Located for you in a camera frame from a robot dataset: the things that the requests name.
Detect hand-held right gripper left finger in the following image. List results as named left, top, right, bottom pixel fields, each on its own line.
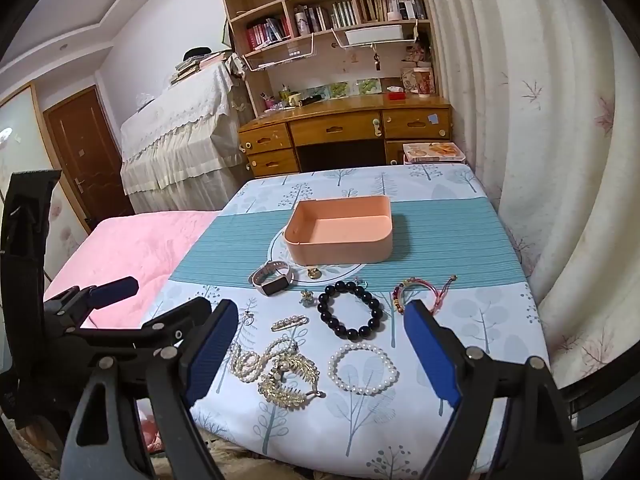
left=60, top=300, right=240, bottom=480

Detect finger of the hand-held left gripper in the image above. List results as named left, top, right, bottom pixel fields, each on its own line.
left=66, top=297, right=213, bottom=361
left=45, top=276, right=140, bottom=329

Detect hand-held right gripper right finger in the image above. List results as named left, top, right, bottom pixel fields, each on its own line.
left=404, top=300, right=583, bottom=480

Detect white pearl necklace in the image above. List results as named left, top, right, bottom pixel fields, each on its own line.
left=227, top=336, right=301, bottom=382

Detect colourful braided cord bracelet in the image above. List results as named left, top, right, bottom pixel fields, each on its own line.
left=392, top=275, right=458, bottom=317

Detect black bead bracelet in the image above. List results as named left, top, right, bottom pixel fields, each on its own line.
left=318, top=281, right=385, bottom=337

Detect gold leaf hair comb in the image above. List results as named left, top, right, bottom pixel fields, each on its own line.
left=257, top=351, right=327, bottom=411

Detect gold pearl hair clip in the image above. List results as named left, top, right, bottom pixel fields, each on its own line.
left=271, top=314, right=310, bottom=332

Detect white pearl bracelet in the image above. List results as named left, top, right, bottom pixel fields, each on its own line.
left=328, top=343, right=399, bottom=395

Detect white watch band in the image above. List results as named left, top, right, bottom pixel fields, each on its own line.
left=248, top=260, right=296, bottom=297

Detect pink storage box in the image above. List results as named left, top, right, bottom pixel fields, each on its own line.
left=284, top=195, right=394, bottom=266

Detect pink blanket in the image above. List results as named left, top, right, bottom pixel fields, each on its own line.
left=42, top=210, right=221, bottom=332

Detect tree-print bedsheet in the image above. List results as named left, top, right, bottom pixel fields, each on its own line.
left=140, top=162, right=551, bottom=480

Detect brown wooden door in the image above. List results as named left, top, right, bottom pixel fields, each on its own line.
left=44, top=86, right=135, bottom=234

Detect lace-covered piano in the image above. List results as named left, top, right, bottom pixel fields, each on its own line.
left=120, top=60, right=252, bottom=214

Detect orange printed flat box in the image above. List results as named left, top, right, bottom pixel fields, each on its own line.
left=402, top=142, right=467, bottom=164

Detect stack of books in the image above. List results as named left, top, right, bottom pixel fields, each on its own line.
left=169, top=51, right=234, bottom=84

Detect wooden desk with drawers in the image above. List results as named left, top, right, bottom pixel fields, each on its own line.
left=238, top=95, right=453, bottom=179

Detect cream floral curtain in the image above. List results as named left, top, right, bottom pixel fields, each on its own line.
left=414, top=0, right=640, bottom=392

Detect floral paper bucket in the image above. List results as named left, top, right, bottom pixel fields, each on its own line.
left=401, top=65, right=434, bottom=97

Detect green picture cards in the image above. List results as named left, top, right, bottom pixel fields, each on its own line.
left=324, top=79, right=384, bottom=99

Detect wooden bookshelf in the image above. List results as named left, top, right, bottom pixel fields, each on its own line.
left=214, top=0, right=437, bottom=117

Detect rows of shelf books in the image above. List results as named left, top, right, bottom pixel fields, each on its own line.
left=245, top=0, right=429, bottom=52

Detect white wire rack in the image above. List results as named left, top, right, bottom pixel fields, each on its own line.
left=242, top=32, right=317, bottom=72

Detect white wire basket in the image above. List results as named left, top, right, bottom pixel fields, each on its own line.
left=332, top=21, right=419, bottom=52

